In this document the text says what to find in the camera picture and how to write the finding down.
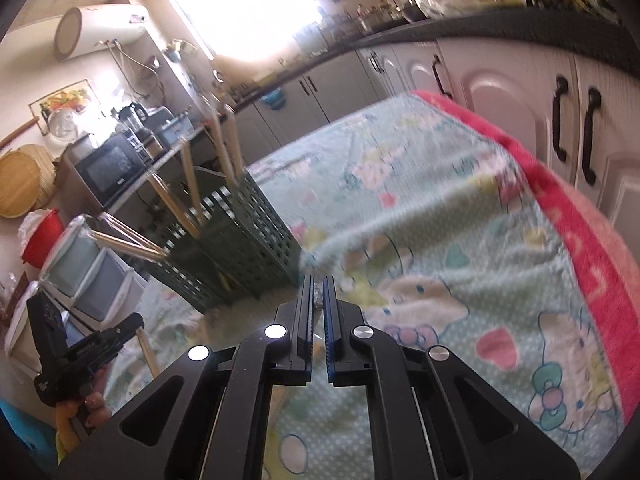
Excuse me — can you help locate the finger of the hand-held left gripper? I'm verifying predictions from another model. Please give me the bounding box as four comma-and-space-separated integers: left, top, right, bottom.
99, 312, 146, 353

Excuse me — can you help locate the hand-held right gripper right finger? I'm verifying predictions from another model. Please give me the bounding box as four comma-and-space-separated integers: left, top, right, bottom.
324, 275, 582, 480

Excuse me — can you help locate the red plastic basin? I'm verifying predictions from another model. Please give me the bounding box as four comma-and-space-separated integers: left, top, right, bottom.
19, 209, 66, 269

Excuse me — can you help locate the black microwave oven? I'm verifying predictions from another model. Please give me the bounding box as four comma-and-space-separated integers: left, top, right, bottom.
62, 132, 154, 209

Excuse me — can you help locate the white plastic bag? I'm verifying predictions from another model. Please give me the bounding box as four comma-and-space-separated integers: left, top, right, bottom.
17, 209, 51, 251

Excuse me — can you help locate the blue plastic box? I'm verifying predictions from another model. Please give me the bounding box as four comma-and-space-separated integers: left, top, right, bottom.
154, 114, 194, 144

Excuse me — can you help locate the white water heater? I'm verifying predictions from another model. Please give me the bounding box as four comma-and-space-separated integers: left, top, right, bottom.
53, 3, 151, 61

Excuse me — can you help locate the fruit wall picture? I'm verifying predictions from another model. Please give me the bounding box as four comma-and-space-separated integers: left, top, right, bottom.
27, 78, 99, 121

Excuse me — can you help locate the kitchen window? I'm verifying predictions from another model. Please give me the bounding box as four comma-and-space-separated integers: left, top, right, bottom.
159, 0, 327, 59

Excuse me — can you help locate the round wooden cutting board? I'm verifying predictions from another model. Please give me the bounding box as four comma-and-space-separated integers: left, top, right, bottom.
0, 143, 59, 219

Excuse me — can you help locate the cartoon printed blanket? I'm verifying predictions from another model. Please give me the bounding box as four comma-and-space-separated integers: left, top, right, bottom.
100, 94, 627, 480

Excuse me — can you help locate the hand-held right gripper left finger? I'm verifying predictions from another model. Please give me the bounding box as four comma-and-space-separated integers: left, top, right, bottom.
55, 275, 317, 480

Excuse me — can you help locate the plastic drawer unit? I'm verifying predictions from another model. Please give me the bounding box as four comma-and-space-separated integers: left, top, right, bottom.
4, 214, 147, 357

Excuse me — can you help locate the green plastic utensil basket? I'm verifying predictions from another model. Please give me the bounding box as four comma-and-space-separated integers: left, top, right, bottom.
144, 167, 307, 314

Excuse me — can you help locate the white round plastic cover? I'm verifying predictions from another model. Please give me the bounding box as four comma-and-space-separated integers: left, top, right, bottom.
42, 107, 81, 139

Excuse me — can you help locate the wooden rolling pin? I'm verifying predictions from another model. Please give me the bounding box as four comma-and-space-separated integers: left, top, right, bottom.
0, 115, 40, 150

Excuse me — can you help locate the person's left hand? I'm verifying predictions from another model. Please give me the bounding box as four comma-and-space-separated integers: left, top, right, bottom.
81, 390, 114, 429

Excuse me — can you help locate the black kitchen countertop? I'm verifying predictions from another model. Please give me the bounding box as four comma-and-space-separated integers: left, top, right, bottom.
234, 9, 640, 69

